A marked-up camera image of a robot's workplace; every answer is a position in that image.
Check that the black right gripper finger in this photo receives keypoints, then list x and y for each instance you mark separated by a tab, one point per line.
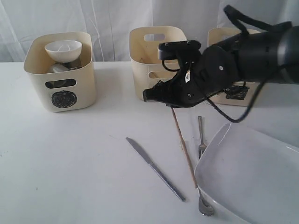
160	92

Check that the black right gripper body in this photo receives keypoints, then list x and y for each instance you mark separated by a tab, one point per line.
201	76

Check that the wooden chopstick thin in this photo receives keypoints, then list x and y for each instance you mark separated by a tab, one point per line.
184	148

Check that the stainless steel bowl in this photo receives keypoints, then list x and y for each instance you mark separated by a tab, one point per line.
60	83

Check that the steel mug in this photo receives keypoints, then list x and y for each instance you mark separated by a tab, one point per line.
62	67

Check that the white round bowl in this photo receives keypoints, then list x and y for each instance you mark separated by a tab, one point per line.
64	51

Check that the cream bin with triangle mark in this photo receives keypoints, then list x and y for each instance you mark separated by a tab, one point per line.
143	47

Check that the cream bin with square mark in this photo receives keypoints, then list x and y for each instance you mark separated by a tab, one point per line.
214	36

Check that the steel table knife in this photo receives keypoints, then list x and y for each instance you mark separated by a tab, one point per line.
139	149

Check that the steel fork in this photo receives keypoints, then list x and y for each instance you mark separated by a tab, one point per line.
202	145

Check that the cream bin with circle mark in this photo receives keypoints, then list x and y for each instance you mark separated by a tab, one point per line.
37	62

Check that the white square plate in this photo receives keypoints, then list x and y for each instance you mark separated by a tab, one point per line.
252	175

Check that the steel spoon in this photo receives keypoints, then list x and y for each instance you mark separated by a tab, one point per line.
204	207

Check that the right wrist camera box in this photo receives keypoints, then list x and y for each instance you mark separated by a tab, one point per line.
169	50

